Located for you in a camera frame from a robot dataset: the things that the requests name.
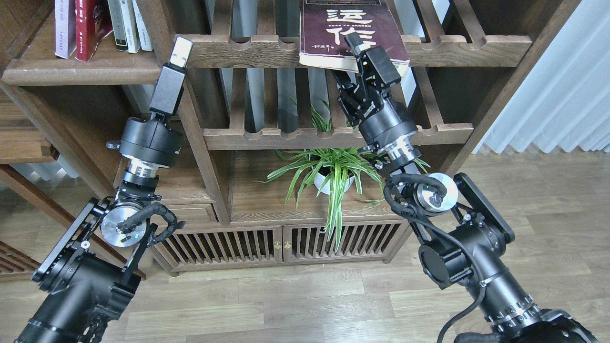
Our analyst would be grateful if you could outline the dark wooden bookshelf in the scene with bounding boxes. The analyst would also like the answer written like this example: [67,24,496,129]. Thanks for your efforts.
[0,0,583,281]

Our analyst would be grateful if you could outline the white upright book right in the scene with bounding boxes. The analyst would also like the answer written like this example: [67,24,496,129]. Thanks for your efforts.
[132,0,154,51]

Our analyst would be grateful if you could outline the slatted cabinet door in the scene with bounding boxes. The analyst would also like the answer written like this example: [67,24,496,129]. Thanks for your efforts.
[281,220,412,264]
[152,226,283,275]

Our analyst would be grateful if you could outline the grey upright book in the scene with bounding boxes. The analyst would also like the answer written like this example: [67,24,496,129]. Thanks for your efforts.
[107,0,128,51]

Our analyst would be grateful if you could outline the left slatted cabinet door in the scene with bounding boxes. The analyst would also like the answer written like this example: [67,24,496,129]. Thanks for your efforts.
[152,226,283,275]

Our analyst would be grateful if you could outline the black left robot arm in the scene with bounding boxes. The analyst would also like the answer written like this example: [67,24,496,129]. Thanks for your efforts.
[16,37,193,343]

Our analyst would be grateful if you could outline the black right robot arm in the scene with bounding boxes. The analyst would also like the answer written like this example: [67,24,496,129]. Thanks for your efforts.
[333,33,597,343]

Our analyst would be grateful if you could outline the small wooden drawer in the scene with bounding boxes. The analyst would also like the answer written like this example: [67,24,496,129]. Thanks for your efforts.
[166,203,218,224]

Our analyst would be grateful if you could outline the red paperback book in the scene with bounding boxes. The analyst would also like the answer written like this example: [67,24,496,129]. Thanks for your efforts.
[75,0,112,61]

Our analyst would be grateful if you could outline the white plant pot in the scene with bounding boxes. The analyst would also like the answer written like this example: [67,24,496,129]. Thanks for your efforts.
[314,172,355,197]

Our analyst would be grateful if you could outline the right slatted cabinet door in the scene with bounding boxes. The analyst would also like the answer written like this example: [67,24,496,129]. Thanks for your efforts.
[281,220,412,264]

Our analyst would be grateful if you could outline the maroon book with white characters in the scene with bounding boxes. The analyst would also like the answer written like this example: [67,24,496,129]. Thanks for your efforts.
[299,0,410,76]

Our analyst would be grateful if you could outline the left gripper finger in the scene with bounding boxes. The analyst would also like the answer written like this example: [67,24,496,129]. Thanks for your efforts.
[169,37,193,69]

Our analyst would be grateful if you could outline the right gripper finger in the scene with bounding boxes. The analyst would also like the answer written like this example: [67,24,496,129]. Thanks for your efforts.
[345,32,374,57]

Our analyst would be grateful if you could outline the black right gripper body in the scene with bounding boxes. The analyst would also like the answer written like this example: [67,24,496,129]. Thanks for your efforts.
[334,46,417,153]

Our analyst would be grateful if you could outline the green spider plant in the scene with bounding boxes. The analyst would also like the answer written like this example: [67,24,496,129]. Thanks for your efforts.
[265,148,384,252]

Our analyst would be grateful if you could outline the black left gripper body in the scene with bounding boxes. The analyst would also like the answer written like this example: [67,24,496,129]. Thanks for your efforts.
[107,64,186,168]

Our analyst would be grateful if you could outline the white window curtain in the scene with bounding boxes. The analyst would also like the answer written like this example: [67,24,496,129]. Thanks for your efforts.
[473,0,610,154]

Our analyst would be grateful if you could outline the white upright book middle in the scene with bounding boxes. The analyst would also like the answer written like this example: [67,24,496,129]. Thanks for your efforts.
[119,0,140,53]

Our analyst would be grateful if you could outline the white lavender paperback book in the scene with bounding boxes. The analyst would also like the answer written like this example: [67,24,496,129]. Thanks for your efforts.
[54,0,76,59]

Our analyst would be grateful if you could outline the white upright book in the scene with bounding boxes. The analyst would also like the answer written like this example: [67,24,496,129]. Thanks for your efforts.
[119,0,140,53]
[132,0,154,51]

